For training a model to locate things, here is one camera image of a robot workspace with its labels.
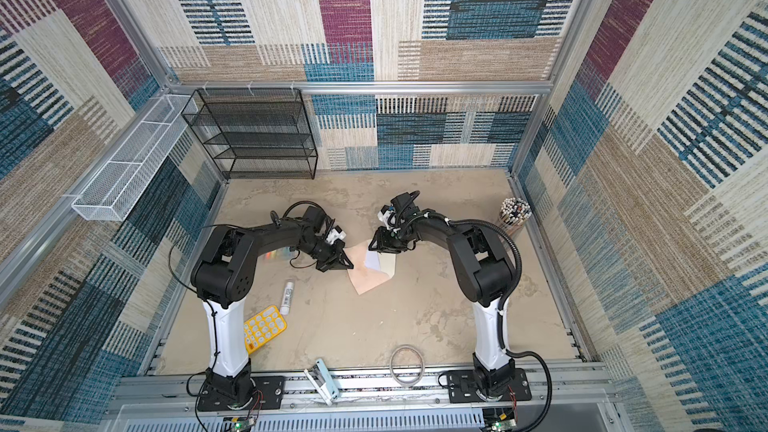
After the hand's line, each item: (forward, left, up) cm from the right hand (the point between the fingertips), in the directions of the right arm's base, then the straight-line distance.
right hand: (375, 250), depth 95 cm
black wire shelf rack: (+42, +43, +14) cm, 62 cm away
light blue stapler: (-35, +13, -1) cm, 37 cm away
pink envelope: (-8, +4, -2) cm, 9 cm away
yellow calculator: (-22, +31, -2) cm, 38 cm away
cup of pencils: (+2, -39, +14) cm, 42 cm away
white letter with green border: (-2, +1, -3) cm, 4 cm away
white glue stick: (-15, +26, -2) cm, 30 cm away
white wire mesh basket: (+1, +60, +31) cm, 68 cm away
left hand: (-3, +7, -2) cm, 8 cm away
